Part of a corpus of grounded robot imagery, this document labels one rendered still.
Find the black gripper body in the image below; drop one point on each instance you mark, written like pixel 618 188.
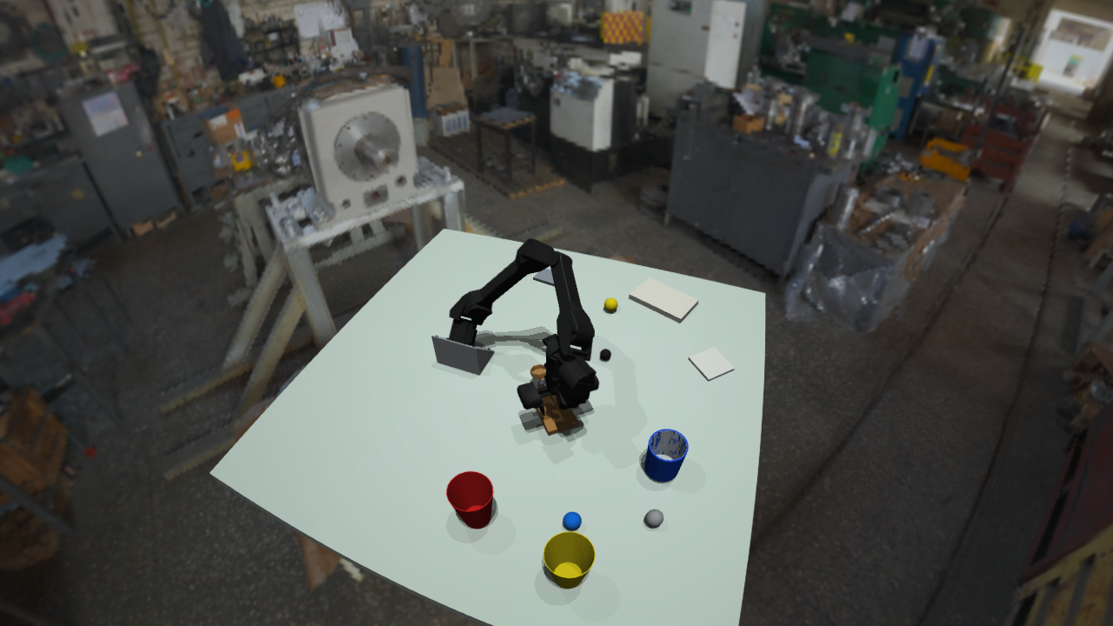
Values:
pixel 532 397

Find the dark red cup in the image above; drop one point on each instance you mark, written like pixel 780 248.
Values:
pixel 471 494

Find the blue mug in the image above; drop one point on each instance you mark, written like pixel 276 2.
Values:
pixel 665 454

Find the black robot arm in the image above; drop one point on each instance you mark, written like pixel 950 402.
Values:
pixel 574 326

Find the olive yellow cup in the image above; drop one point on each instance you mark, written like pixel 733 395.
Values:
pixel 569 556

